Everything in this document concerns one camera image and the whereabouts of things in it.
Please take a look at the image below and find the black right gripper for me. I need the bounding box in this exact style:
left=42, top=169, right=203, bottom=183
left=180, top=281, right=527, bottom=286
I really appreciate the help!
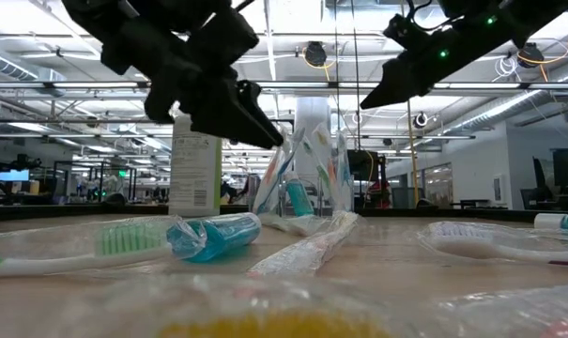
left=360, top=27, right=489, bottom=111

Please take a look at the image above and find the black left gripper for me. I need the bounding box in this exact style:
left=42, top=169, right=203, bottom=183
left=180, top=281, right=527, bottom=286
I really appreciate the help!
left=102, top=21, right=284, bottom=149

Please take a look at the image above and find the purple white toothbrush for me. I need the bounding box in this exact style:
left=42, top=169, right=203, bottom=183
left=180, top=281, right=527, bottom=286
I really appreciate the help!
left=417, top=220, right=568, bottom=268

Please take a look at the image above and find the teal bottle with white cap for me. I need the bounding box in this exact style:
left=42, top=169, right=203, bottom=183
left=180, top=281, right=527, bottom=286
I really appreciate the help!
left=533, top=212, right=568, bottom=232

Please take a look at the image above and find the white building column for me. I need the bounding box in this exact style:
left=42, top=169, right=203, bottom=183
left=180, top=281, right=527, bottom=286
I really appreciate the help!
left=294, top=96, right=333, bottom=203

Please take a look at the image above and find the yellow pole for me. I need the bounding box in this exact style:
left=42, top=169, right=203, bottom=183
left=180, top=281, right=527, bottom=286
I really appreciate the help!
left=407, top=100, right=422, bottom=208

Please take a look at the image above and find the white labelled bottle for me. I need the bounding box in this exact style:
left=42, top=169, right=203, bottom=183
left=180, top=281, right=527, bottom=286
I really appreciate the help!
left=167, top=112, right=224, bottom=219

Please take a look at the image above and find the glass door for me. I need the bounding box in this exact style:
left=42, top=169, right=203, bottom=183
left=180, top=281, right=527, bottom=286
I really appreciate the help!
left=422, top=162, right=454, bottom=208

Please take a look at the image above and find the red equipment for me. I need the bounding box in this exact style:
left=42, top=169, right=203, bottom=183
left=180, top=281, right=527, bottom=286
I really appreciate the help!
left=365, top=180, right=393, bottom=211

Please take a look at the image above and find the overhead light bar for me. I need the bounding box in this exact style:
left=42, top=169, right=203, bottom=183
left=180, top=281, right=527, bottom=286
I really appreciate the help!
left=0, top=80, right=568, bottom=91

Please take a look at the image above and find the lit blue monitor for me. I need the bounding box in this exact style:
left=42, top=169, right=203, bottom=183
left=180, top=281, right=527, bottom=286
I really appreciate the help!
left=0, top=168, right=31, bottom=183

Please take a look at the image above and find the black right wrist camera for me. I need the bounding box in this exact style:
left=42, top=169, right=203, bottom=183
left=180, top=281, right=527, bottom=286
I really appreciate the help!
left=383, top=12, right=433, bottom=53

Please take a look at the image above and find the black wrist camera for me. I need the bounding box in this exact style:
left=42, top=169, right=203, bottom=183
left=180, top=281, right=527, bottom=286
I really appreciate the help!
left=196, top=5, right=260, bottom=69
left=383, top=12, right=433, bottom=53

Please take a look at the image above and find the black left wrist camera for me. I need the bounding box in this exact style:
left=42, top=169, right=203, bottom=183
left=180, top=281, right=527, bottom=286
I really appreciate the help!
left=196, top=5, right=260, bottom=69

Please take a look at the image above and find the silver ventilation duct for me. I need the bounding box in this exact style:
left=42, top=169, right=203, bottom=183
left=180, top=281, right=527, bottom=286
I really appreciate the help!
left=0, top=46, right=69, bottom=98
left=431, top=88, right=568, bottom=137

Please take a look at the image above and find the wall poster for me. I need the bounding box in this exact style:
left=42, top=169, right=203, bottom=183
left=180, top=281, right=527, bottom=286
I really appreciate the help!
left=492, top=175, right=506, bottom=204

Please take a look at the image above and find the black framed glass enclosure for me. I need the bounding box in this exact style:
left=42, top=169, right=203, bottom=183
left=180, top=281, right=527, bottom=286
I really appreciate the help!
left=52, top=161, right=138, bottom=205

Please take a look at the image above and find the black overhead frame bar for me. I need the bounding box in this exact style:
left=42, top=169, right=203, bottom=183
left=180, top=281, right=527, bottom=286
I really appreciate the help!
left=0, top=116, right=295, bottom=127

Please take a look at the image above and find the black table edge frame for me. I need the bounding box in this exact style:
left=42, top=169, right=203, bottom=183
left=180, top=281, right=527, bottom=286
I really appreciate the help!
left=0, top=202, right=568, bottom=221

